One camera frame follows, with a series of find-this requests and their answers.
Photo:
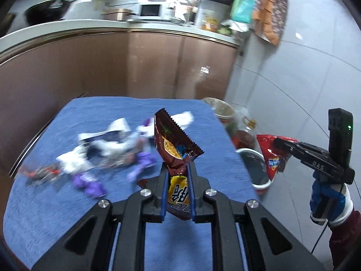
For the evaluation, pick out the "purple wrapper right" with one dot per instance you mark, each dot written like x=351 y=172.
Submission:
x=144 y=161

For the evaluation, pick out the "crumpled white wrapper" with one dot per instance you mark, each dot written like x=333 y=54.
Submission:
x=74 y=161

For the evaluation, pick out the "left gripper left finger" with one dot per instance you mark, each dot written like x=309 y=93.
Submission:
x=165 y=187

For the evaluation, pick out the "brown kitchen cabinets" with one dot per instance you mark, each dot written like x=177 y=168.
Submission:
x=39 y=78

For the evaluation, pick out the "cooking oil bottle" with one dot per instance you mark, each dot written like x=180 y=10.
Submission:
x=245 y=136

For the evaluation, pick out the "red snack bag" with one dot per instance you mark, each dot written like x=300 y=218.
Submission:
x=275 y=159

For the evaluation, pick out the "black frying pan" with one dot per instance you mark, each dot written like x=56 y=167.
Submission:
x=46 y=11

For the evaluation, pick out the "right gloved hand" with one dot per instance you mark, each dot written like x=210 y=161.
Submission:
x=329 y=202

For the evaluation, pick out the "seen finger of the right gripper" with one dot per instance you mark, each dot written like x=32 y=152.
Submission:
x=287 y=147

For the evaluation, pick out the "brown snack wrapper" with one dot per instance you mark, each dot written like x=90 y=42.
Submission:
x=177 y=151

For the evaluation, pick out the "beige trash bin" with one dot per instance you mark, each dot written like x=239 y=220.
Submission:
x=222 y=110

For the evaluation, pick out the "orange patterned hanging cloth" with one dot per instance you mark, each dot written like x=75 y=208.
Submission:
x=269 y=19

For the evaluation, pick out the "red black candy wrapper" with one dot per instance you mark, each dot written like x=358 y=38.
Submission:
x=41 y=174

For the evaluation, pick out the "white trash bin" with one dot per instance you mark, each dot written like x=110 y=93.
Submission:
x=256 y=167

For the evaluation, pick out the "white microwave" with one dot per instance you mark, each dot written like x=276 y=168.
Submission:
x=152 y=10

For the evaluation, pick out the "green plastic bag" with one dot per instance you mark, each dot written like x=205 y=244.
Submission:
x=242 y=10

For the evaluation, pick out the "white blue milk carton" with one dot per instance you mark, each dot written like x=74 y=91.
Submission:
x=114 y=142

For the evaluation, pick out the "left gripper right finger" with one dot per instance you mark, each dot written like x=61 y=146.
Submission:
x=191 y=185

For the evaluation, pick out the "purple candy wrapper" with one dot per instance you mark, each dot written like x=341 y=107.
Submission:
x=89 y=184

